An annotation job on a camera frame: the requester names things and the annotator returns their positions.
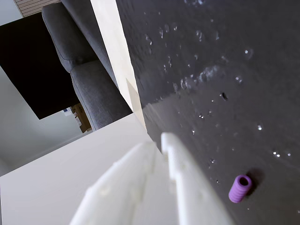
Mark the grey fabric sofa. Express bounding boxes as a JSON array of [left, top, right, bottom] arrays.
[[41, 0, 135, 131]]

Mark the black table mat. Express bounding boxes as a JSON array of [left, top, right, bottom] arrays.
[[115, 0, 300, 225]]

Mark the brown cardboard box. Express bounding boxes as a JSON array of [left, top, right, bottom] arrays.
[[71, 102, 93, 134]]

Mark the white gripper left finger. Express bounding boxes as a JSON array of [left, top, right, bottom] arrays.
[[69, 142, 180, 225]]

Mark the black flat panel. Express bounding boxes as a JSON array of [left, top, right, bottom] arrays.
[[0, 11, 81, 120]]

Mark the purple ribbed pen grip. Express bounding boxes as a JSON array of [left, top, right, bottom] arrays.
[[228, 174, 254, 203]]

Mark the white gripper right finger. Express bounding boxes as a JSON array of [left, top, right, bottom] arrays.
[[160, 132, 235, 225]]

